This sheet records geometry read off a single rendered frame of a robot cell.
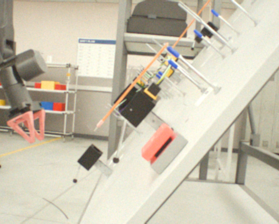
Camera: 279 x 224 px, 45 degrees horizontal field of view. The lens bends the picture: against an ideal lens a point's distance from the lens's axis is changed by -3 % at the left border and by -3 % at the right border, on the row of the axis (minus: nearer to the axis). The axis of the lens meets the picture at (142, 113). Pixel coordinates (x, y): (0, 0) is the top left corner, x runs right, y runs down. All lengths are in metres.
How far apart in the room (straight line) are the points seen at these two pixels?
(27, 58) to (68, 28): 7.88
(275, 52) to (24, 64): 0.65
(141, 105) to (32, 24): 8.60
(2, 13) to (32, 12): 8.29
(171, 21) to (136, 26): 0.18
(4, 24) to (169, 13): 0.99
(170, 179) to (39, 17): 8.80
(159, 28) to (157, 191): 1.38
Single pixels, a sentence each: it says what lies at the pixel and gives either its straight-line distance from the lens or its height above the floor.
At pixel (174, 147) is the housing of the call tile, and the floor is 1.11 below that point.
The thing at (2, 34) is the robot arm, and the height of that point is 1.30.
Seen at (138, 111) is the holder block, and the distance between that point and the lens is 0.63.
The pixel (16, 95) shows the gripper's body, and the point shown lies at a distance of 0.92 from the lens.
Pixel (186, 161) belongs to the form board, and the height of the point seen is 1.10.
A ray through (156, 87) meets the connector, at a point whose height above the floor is 1.19.
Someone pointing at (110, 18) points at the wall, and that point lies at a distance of 8.52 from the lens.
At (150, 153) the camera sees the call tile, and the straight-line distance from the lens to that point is 0.44.
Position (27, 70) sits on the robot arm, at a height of 1.21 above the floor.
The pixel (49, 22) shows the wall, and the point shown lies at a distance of 9.00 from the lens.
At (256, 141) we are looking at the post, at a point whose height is 1.02.
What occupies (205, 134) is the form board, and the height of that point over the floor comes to 1.13.
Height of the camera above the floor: 1.17
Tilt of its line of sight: 3 degrees down
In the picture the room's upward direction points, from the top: 5 degrees clockwise
